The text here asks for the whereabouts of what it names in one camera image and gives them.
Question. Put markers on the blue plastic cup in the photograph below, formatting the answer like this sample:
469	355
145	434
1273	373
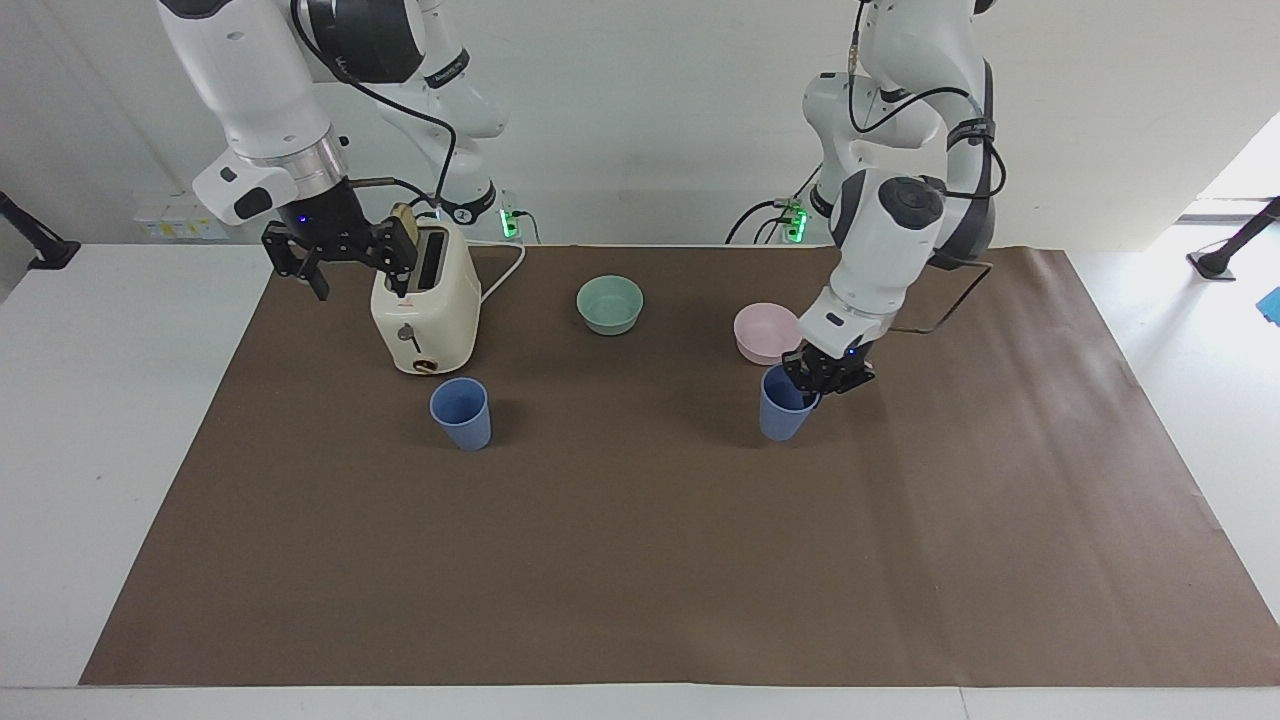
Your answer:
782	415
461	412

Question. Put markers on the blue flat object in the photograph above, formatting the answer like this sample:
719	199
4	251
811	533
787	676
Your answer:
1271	306

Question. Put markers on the toast slice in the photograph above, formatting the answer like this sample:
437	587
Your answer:
402	214

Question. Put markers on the pink bowl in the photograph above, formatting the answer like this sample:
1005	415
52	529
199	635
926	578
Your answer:
762	335

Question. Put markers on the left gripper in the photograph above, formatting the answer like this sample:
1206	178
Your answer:
838	358

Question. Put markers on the white wall socket strip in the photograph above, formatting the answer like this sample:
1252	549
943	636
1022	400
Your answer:
175	222

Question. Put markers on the black stand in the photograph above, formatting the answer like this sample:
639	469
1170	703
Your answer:
45	250
1225	255

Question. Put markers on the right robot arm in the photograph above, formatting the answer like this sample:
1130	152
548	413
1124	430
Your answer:
260	90

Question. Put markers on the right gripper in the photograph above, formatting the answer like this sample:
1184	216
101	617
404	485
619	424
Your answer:
330	218

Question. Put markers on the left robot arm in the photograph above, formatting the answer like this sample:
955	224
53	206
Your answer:
900	220

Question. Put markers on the green bowl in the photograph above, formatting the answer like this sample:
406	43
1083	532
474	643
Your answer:
609	305

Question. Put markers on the cream toaster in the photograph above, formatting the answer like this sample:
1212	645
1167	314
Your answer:
425	310

